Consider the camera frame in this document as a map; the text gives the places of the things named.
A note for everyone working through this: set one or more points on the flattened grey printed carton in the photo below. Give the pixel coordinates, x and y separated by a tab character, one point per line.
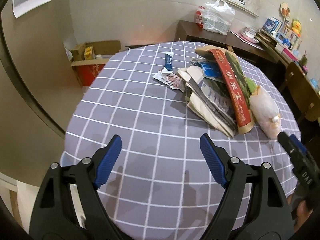
215	100

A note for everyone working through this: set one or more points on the yellow duck plush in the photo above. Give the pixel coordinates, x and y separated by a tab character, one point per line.
296	27

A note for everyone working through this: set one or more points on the grey checkered tablecloth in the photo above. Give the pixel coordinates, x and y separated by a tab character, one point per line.
150	120

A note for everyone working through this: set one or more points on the white knotted plastic bag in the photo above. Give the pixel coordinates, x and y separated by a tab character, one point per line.
263	110

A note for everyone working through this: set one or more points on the person's right hand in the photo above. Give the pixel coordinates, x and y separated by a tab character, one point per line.
303	211

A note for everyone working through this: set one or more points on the blue box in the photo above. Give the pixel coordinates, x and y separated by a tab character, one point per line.
272	25

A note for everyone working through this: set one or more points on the blue squeeze tube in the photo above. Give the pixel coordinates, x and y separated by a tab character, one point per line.
169	62

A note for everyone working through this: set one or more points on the long red box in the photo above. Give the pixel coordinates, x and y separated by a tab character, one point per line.
232	90

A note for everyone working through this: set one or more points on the printed wrapper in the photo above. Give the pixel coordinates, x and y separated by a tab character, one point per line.
170	79

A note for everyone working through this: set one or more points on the red open cardboard box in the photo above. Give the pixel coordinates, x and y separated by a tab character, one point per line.
90	72

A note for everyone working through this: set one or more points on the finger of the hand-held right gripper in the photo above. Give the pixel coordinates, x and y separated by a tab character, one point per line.
286	142
298	143

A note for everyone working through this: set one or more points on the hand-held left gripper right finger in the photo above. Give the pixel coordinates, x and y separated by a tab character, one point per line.
212	162

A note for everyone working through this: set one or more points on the beige fridge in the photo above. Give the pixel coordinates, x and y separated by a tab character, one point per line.
37	55

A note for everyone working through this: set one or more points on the red green long packet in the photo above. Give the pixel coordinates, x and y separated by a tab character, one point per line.
207	50

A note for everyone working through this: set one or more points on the small white container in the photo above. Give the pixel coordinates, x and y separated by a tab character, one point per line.
99	57

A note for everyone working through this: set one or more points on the cartoon wall decoration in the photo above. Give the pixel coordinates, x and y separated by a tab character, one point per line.
285	10

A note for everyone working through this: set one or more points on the blue and white carton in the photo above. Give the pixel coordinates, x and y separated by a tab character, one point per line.
211	70

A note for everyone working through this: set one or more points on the yellow box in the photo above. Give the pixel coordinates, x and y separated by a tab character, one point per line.
89	53

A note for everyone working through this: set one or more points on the beige folded paper bag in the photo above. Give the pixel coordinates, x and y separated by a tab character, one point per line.
197	106

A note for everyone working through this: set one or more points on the wooden chair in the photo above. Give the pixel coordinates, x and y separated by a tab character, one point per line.
300	87

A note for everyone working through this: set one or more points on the dark wooden desk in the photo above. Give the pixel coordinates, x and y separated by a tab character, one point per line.
275	52

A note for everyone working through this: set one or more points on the small brown cardboard box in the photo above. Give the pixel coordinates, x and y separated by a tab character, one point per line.
78	52

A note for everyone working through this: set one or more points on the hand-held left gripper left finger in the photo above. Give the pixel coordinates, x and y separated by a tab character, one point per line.
110	160

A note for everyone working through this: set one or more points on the white plastic shopping bag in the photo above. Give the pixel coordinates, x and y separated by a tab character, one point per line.
217	17

